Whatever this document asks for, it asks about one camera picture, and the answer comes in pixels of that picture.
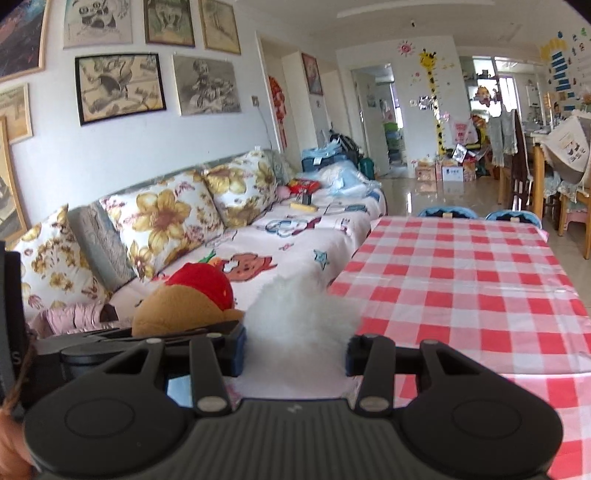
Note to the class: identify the plastic wrapped blue bedding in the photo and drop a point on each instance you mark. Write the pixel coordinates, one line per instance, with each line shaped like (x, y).
(344, 179)

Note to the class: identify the red checked tablecloth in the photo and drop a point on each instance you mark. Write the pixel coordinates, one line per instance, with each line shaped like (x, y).
(461, 286)

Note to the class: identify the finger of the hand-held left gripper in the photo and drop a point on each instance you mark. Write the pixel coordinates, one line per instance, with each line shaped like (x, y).
(92, 340)
(180, 392)

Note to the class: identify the small pale framed picture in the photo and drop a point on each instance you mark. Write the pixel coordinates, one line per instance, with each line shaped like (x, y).
(14, 113)

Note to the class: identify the grey lace cushion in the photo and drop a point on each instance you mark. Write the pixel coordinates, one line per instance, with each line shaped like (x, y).
(279, 168)
(101, 249)

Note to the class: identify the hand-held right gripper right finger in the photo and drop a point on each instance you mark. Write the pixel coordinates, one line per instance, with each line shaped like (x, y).
(353, 357)

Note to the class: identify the sun wall sticker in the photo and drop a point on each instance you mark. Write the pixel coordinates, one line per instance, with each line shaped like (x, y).
(405, 47)

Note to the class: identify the black backpack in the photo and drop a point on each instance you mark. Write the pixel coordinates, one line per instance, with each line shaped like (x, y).
(346, 145)

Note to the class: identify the pink carton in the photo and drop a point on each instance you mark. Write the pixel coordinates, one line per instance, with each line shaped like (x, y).
(425, 171)

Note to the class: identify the giraffe height chart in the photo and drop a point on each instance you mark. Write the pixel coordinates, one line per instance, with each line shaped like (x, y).
(431, 92)

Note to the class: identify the teal suitcase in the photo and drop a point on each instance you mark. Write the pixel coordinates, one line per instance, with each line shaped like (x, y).
(367, 168)

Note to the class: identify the pink shopping bag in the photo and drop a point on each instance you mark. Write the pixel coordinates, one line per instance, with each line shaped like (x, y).
(461, 131)

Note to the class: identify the brown plush bear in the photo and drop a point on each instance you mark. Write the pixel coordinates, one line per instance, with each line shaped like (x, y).
(184, 304)

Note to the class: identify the black framed cartoon drawing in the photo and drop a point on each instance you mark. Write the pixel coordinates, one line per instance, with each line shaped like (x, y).
(120, 87)

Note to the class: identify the tall wooden framed picture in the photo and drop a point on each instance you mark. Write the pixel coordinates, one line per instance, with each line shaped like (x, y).
(7, 194)

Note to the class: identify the colourful wooden framed picture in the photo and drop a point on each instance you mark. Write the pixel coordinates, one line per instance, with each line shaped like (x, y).
(18, 41)

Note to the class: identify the plastic storage drawers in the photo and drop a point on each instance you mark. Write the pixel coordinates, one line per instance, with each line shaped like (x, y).
(394, 143)

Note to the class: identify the wooden framed sketch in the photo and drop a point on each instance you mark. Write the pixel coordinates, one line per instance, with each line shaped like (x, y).
(219, 25)

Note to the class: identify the person's left hand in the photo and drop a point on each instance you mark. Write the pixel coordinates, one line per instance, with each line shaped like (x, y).
(11, 443)

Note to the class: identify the blue paper wall decoration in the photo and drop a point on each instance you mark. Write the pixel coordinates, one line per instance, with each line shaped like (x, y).
(561, 69)

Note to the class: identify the brown garment on chair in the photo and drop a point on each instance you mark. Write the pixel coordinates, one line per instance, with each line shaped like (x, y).
(521, 152)

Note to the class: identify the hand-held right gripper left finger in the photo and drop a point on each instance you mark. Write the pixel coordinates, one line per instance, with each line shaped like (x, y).
(235, 350)

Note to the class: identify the unframed pencil sketch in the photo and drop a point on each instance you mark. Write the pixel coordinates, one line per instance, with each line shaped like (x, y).
(205, 85)

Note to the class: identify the white printed cloth cover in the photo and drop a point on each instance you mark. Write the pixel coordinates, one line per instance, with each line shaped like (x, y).
(570, 147)

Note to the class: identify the white carton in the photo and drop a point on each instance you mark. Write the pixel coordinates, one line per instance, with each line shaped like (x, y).
(452, 173)

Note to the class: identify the white fluffy pompom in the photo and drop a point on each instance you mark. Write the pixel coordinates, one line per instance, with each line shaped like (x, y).
(300, 332)

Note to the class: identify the red box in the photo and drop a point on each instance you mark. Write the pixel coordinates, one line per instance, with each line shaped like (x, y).
(304, 185)

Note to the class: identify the floral sofa cushion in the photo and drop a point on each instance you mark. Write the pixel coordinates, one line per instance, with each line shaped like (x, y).
(161, 221)
(51, 267)
(240, 184)

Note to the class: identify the sofa with printed sheet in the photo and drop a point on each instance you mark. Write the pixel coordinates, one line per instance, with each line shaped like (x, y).
(286, 249)

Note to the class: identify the dark framed sketch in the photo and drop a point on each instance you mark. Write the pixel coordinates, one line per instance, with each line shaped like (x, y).
(168, 21)

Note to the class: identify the panda drawing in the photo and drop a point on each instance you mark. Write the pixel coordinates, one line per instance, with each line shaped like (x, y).
(97, 23)

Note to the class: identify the blue chair back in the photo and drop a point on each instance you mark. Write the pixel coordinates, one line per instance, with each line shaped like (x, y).
(445, 212)
(512, 217)

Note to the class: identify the grey garment on chair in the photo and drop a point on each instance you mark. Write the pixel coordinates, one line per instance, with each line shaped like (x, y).
(503, 134)

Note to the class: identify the blue storage bag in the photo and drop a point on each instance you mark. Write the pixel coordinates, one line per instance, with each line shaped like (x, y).
(318, 161)

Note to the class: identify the framed portrait picture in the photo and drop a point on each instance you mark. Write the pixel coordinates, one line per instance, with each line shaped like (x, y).
(311, 74)

